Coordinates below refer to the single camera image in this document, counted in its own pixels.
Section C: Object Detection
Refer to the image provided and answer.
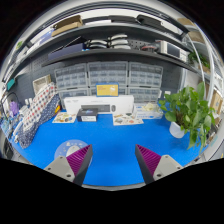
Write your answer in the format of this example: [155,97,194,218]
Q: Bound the white framed tray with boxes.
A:
[32,73,53,96]

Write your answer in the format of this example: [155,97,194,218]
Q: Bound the long white keyboard box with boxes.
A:
[63,94,135,116]

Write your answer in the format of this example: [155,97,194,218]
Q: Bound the white and blue glove box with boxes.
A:
[133,103,165,120]

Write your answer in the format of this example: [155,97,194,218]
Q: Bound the white red-blue patterned fabric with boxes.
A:
[21,82,57,133]

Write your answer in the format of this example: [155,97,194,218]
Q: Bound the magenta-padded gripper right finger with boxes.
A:
[134,143,184,186]

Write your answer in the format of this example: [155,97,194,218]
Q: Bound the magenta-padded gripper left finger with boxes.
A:
[43,143,94,187]

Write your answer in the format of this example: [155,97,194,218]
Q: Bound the teal object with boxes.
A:
[5,77,17,92]

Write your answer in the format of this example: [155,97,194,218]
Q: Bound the green leafy plant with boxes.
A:
[158,81,218,154]

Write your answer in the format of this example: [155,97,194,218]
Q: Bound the cream disposable gloves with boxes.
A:
[141,102,158,113]

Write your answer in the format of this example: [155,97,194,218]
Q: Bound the purple object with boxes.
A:
[9,100,19,118]

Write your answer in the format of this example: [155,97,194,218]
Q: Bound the white plant pot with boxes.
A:
[168,120,186,139]

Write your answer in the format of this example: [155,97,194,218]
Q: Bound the yellow and blue box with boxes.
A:
[95,82,120,98]

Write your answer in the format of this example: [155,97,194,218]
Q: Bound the navy white-dotted fabric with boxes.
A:
[16,93,62,150]

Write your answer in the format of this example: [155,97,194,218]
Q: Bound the small black box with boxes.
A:
[76,107,99,123]

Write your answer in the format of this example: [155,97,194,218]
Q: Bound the white sticker sheet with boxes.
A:
[52,111,78,125]
[112,113,145,127]

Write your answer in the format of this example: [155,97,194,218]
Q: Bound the round blue cartoon mouse pad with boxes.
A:
[53,139,89,161]

